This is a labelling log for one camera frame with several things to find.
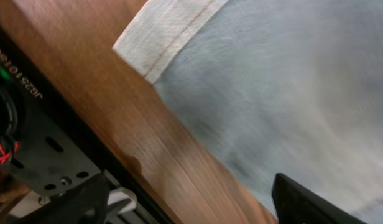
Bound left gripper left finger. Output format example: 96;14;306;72
16;174;109;224

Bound light blue denim shorts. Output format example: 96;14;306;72
113;0;383;223

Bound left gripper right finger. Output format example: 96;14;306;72
272;173;364;224

